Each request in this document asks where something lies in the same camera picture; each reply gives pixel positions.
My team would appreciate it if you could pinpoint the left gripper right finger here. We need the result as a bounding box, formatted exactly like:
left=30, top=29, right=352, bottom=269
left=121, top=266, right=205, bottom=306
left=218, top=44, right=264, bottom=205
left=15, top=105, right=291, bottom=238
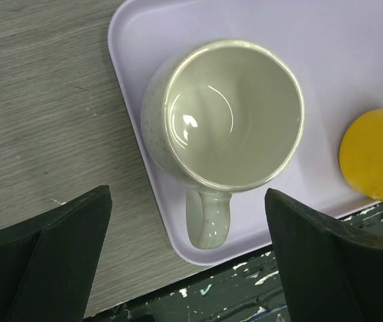
left=264, top=189, right=383, bottom=321

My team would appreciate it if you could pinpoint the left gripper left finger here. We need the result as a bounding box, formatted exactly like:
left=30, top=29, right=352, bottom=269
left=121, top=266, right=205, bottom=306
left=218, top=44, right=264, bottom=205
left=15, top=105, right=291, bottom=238
left=0, top=185, right=113, bottom=321

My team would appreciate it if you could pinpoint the white ceramic mug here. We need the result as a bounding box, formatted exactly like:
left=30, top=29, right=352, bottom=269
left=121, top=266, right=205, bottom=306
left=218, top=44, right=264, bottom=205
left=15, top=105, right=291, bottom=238
left=140, top=39, right=305, bottom=250

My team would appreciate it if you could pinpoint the yellow glass mug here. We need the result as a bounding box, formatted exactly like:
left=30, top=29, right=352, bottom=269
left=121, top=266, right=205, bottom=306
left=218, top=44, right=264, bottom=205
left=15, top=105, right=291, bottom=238
left=339, top=108, right=383, bottom=202

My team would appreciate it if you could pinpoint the lilac plastic tray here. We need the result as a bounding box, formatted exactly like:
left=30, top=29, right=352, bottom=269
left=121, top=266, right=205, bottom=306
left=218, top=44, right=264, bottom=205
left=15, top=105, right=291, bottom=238
left=106, top=0, right=383, bottom=267

